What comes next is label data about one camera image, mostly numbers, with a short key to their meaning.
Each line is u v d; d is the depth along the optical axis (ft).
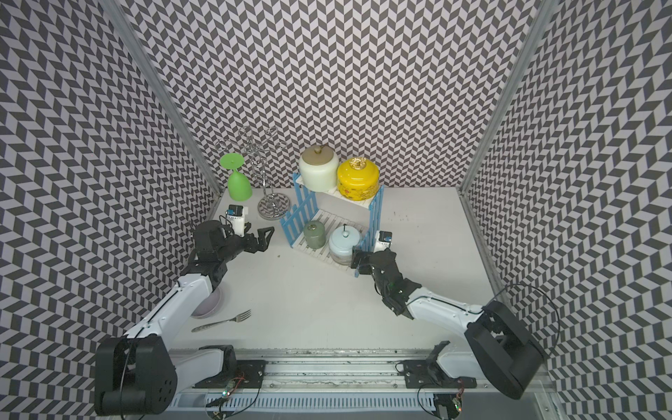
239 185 2.92
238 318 2.67
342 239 2.91
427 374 2.11
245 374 2.35
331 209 3.72
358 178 2.44
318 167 2.49
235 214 2.32
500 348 1.36
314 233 3.08
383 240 2.37
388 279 2.07
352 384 2.37
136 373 1.29
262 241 2.47
